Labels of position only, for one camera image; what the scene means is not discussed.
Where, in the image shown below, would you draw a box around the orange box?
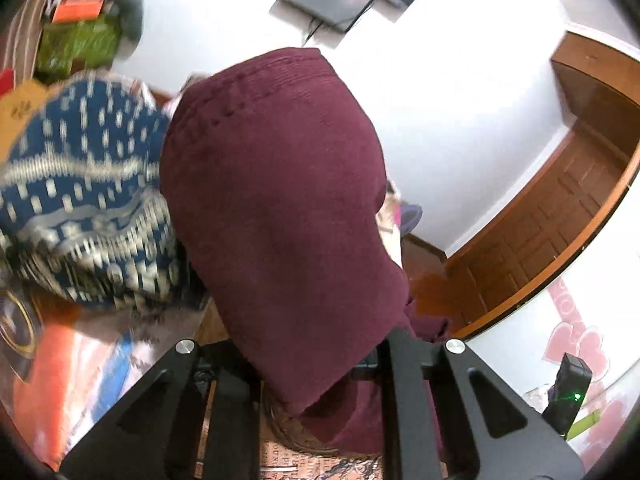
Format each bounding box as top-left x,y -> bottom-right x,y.
51,0 -> 104,24

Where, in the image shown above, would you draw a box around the wooden door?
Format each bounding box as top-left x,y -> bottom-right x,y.
444,124 -> 640,333

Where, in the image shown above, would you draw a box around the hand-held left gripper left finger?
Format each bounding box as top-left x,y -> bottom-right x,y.
57,339 -> 262,480

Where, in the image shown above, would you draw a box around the maroon button shirt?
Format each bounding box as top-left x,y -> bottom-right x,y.
159,47 -> 455,457

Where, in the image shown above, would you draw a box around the black monitor cable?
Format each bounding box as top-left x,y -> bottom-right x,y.
302,14 -> 347,49

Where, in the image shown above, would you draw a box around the grey garment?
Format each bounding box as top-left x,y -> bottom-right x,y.
106,0 -> 147,57

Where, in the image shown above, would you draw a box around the wooden overhead cabinet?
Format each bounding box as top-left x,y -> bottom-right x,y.
550,30 -> 640,133

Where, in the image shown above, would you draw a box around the navy patterned clothes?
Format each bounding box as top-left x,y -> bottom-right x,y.
0,71 -> 185,317

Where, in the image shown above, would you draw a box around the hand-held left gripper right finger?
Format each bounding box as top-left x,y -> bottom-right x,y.
354,327 -> 587,480

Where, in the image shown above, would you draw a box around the green box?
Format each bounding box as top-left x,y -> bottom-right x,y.
34,12 -> 127,87

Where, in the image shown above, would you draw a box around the pink heart wall sticker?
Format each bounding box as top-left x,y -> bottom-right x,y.
541,280 -> 640,463

